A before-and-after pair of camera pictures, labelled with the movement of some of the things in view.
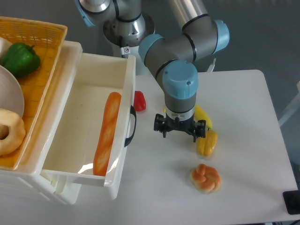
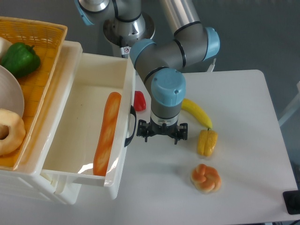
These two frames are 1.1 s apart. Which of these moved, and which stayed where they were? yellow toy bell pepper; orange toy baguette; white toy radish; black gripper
Moved: black gripper
Stayed: white toy radish; orange toy baguette; yellow toy bell pepper
